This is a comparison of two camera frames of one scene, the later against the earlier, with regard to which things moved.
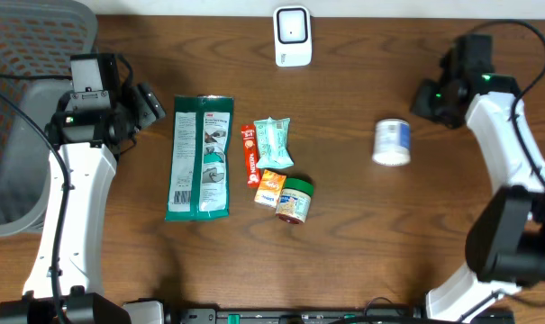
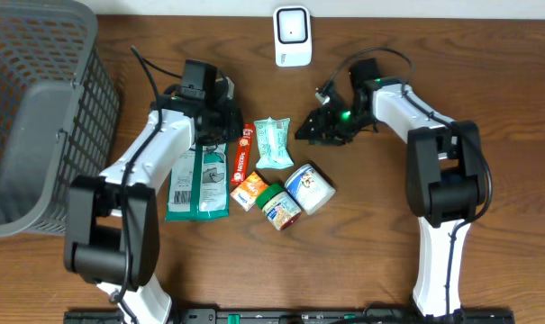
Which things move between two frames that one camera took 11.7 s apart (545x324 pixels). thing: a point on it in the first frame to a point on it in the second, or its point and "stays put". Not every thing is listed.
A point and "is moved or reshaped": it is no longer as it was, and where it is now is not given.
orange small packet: [269, 188] to [249, 191]
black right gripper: [419, 104] to [322, 113]
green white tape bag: [199, 148] stays put
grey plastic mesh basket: [28, 45] stays put
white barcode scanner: [292, 36] stays put
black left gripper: [149, 105] to [235, 127]
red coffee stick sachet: [249, 141] is moved or reshaped
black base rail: [203, 316] stays put
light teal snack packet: [272, 142] stays put
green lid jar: [294, 203] to [279, 206]
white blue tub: [392, 145] to [309, 188]
